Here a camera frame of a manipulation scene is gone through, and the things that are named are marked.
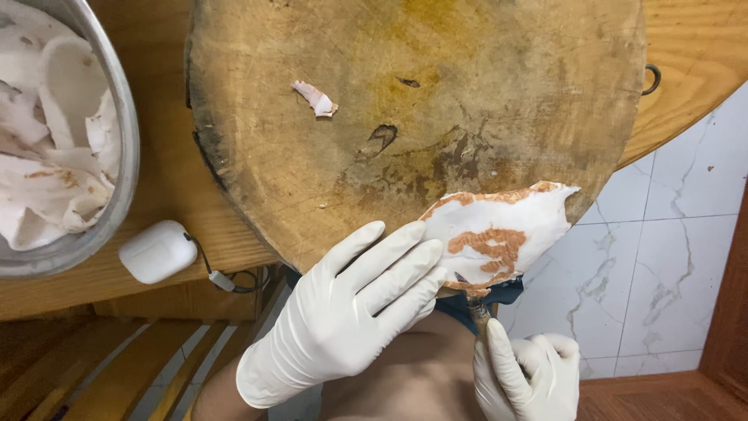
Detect person's right hand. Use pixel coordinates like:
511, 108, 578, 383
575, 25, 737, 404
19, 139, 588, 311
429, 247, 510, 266
472, 317, 582, 421

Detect person's left hand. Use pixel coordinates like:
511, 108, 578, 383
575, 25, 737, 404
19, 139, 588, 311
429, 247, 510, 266
257, 220, 449, 401

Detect small paring knife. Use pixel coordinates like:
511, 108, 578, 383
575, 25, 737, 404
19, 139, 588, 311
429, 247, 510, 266
454, 272, 495, 346

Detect white coconut piece brown skin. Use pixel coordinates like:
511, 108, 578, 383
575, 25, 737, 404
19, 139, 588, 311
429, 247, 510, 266
418, 180, 582, 298

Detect person's bare torso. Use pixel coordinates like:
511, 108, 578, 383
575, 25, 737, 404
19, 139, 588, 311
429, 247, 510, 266
318, 310, 489, 421

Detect white earbuds case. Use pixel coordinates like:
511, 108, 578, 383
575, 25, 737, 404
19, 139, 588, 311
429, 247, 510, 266
118, 220, 199, 285

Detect small coconut skin scrap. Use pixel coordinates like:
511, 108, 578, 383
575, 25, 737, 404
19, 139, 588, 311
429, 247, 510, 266
291, 80, 340, 118

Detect round wooden cutting board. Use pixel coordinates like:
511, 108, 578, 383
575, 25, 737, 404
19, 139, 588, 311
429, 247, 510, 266
185, 0, 647, 277

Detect wooden slatted chair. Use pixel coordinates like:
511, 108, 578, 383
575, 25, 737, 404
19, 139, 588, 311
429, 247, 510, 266
0, 266, 288, 421

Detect large metal bowl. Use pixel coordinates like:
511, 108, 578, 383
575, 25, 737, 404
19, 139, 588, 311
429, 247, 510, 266
0, 0, 141, 279

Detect pile of white coconut pieces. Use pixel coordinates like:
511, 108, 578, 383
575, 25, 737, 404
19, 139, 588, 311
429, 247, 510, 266
0, 0, 121, 251

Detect black and white cord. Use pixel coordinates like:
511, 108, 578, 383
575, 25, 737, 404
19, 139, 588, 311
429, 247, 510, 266
183, 233, 271, 295

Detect metal ring handle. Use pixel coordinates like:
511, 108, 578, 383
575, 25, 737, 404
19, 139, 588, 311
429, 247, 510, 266
641, 63, 663, 97

